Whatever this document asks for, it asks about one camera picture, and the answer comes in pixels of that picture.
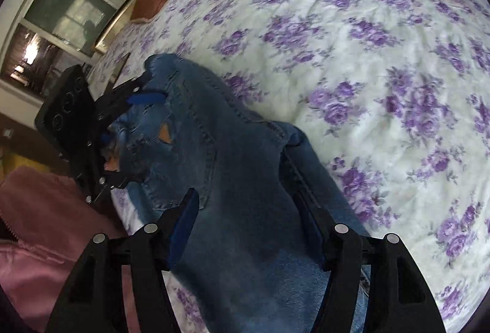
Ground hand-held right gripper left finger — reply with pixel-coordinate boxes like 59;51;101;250
44;188;202;333

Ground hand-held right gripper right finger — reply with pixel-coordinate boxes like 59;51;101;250
281;147;447;333

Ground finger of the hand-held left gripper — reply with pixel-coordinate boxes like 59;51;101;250
96;71;171;127
87;165;154;204

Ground blue denim pants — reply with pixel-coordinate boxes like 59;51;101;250
103;53;373;333

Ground yellow cloth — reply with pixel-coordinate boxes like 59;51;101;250
0;150;51;176

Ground brown cushion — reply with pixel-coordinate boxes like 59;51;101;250
130;0;170;24

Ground person's pink jacket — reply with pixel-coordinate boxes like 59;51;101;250
0;165;143;333

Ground white framed window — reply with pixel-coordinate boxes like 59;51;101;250
0;0;124;98

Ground purple floral bedspread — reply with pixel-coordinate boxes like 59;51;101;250
90;0;490;333

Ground gold frame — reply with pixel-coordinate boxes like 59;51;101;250
94;0;144;55

